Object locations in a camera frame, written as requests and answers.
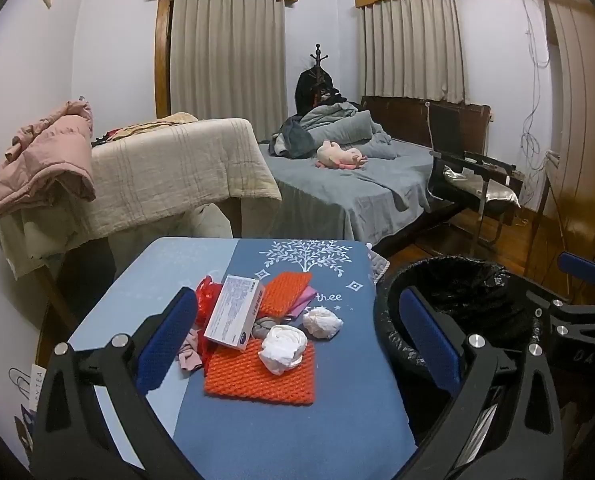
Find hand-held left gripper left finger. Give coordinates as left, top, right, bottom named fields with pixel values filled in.
left=35, top=287, right=199, bottom=480

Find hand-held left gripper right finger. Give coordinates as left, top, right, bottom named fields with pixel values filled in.
left=399, top=285, right=563, bottom=480

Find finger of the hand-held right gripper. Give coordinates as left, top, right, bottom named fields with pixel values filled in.
left=557, top=251, right=595, bottom=306
left=522, top=285, right=575, bottom=356

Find red plastic bag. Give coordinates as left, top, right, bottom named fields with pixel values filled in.
left=194, top=275, right=227, bottom=333

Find black trash bin with liner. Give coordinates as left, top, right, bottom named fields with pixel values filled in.
left=374, top=255, right=573, bottom=461

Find white medicine box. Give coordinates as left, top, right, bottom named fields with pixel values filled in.
left=204, top=275, right=264, bottom=351

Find small white tissue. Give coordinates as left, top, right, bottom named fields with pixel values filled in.
left=302, top=306, right=342, bottom=340

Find large white tissue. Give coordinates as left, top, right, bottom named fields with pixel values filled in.
left=258, top=324, right=309, bottom=377

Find pink face mask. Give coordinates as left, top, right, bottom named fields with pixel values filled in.
left=285, top=287, right=319, bottom=320

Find small orange foam mesh pad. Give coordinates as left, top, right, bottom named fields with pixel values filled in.
left=259, top=271, right=314, bottom=320

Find pale pink crumpled scrap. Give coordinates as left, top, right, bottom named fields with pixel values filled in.
left=178, top=329, right=207, bottom=375

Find large orange foam mesh pad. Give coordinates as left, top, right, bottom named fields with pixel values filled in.
left=204, top=337, right=317, bottom=407

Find grey crumpled cloth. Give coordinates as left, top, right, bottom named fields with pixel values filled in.
left=249, top=315, right=281, bottom=342

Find silver seat cushion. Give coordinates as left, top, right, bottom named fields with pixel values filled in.
left=442, top=166, right=521, bottom=209

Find wooden wardrobe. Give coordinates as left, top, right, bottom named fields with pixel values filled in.
left=540, top=0, right=595, bottom=281

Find white printed bag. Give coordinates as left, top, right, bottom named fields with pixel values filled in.
left=8, top=364, right=48, bottom=461

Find blue tree print tablecloth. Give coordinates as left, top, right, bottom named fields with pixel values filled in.
left=68, top=237, right=418, bottom=480

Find bed with grey sheet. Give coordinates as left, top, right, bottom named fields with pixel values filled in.
left=258, top=135, right=445, bottom=256

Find beige blanket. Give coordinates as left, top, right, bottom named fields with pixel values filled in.
left=0, top=117, right=284, bottom=281

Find black armchair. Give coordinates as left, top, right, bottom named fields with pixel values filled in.
left=426, top=101, right=524, bottom=258

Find pink plush toy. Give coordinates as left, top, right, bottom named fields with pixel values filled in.
left=316, top=140, right=368, bottom=170

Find pink padded jacket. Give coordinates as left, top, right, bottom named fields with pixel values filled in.
left=0, top=100, right=97, bottom=221

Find dark wooden headboard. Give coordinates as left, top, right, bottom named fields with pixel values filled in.
left=360, top=95, right=493, bottom=163

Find tan folded cloth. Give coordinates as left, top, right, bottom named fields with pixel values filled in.
left=112, top=112, right=199, bottom=137

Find grey duvet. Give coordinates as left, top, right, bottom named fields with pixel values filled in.
left=300, top=101, right=395, bottom=161

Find dark clothes pile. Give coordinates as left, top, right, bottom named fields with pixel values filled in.
left=270, top=117, right=315, bottom=158

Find narrow beige curtain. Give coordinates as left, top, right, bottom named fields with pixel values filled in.
left=359, top=0, right=465, bottom=105

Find black hanging coat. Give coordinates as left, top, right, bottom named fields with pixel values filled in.
left=296, top=67, right=348, bottom=117

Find wide beige curtain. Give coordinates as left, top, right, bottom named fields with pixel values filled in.
left=170, top=0, right=287, bottom=128

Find wooden coat rack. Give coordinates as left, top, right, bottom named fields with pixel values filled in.
left=310, top=43, right=329, bottom=91

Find hanging wall cables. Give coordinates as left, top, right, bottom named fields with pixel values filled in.
left=520, top=0, right=553, bottom=201

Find wooden window frame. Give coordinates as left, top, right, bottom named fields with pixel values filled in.
left=154, top=0, right=174, bottom=119

